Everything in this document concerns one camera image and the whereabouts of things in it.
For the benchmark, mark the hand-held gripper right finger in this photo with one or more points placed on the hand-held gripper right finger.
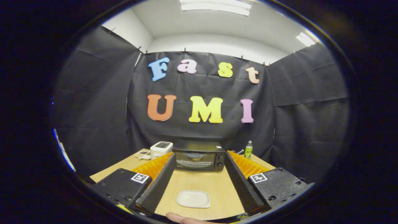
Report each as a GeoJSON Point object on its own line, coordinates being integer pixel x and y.
{"type": "Point", "coordinates": [241, 186]}

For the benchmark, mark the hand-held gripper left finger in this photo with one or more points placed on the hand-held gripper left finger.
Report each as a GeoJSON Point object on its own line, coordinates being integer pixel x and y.
{"type": "Point", "coordinates": [157, 186]}

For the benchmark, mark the black toaster oven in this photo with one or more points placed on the black toaster oven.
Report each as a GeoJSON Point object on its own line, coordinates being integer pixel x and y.
{"type": "Point", "coordinates": [199, 146]}

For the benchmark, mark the white pop-up toaster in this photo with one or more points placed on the white pop-up toaster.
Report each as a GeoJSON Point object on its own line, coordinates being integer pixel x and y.
{"type": "Point", "coordinates": [160, 151]}

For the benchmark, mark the green label drink bottle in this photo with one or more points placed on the green label drink bottle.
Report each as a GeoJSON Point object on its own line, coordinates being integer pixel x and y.
{"type": "Point", "coordinates": [248, 151]}

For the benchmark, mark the white rectangular plate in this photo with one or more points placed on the white rectangular plate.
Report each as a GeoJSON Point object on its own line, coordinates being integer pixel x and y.
{"type": "Point", "coordinates": [192, 199]}

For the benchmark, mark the small ceiling light panel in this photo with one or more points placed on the small ceiling light panel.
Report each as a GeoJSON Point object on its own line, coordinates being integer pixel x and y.
{"type": "Point", "coordinates": [305, 39]}

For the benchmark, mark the long ceiling light panel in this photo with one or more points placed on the long ceiling light panel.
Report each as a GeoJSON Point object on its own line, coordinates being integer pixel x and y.
{"type": "Point", "coordinates": [214, 6]}

